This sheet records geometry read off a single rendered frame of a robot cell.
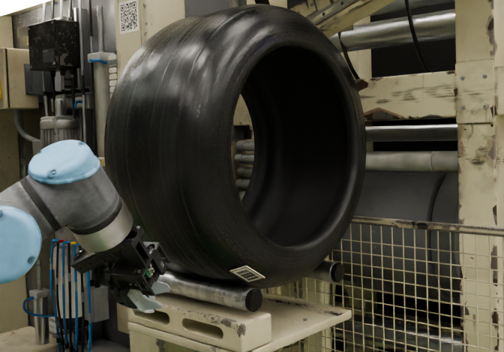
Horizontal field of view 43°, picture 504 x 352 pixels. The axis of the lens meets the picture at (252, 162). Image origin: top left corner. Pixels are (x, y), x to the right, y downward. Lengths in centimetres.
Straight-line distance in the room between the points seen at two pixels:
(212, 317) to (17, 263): 58
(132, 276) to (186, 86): 35
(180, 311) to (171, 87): 47
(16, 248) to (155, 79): 53
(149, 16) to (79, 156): 69
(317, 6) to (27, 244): 111
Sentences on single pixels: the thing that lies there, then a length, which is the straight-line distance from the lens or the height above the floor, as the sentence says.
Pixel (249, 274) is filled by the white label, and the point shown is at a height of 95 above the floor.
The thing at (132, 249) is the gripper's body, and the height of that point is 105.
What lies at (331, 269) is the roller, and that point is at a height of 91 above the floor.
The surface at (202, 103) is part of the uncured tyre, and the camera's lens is 114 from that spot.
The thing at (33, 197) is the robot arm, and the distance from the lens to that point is 94.
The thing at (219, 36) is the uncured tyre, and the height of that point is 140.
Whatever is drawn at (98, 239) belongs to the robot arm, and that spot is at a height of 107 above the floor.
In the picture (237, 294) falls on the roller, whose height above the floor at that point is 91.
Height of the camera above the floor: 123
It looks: 3 degrees down
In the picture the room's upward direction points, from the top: 2 degrees counter-clockwise
